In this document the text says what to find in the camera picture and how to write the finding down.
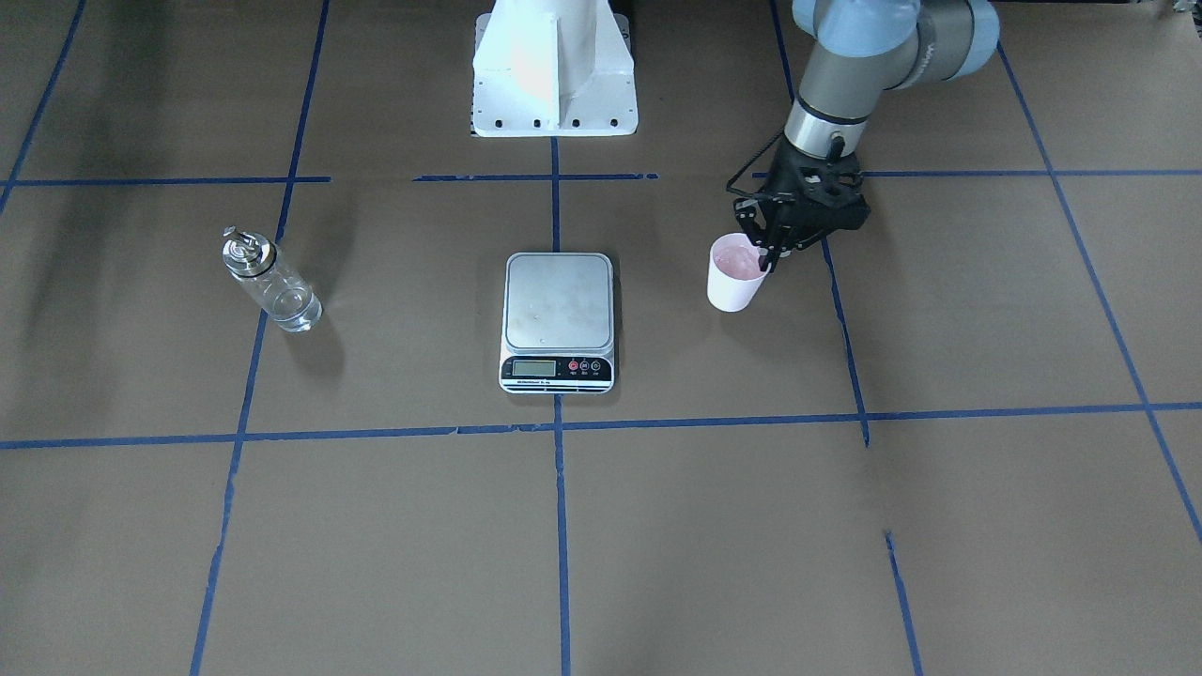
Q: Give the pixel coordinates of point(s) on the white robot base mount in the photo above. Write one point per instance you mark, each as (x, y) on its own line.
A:
(554, 69)

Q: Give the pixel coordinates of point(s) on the glass sauce dispenser bottle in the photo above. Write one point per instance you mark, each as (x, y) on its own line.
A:
(262, 271)

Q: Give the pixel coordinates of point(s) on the pink paper cup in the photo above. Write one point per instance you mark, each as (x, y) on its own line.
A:
(734, 273)

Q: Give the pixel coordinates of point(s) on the silver digital kitchen scale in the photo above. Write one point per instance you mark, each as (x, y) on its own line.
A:
(558, 329)

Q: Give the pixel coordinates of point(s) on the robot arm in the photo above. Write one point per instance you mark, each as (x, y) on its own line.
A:
(863, 49)

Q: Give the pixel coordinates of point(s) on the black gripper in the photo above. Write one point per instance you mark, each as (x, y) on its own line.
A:
(785, 176)

